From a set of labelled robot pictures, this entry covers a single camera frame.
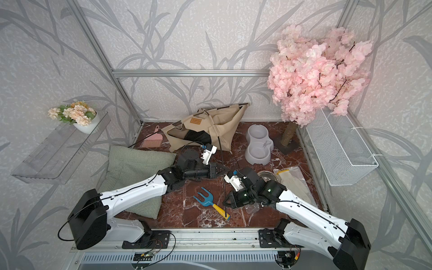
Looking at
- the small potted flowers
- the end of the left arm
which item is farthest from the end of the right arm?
the small potted flowers

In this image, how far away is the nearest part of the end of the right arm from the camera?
58 centimetres

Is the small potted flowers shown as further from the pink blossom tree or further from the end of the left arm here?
the pink blossom tree
